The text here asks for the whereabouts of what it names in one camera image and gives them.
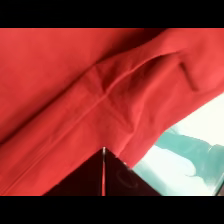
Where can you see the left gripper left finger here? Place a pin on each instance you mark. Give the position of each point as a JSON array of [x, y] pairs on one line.
[[85, 180]]

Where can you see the red T-shirt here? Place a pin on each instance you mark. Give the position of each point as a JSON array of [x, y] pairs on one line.
[[83, 93]]

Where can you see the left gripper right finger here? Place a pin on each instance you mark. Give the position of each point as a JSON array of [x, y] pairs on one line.
[[128, 181]]

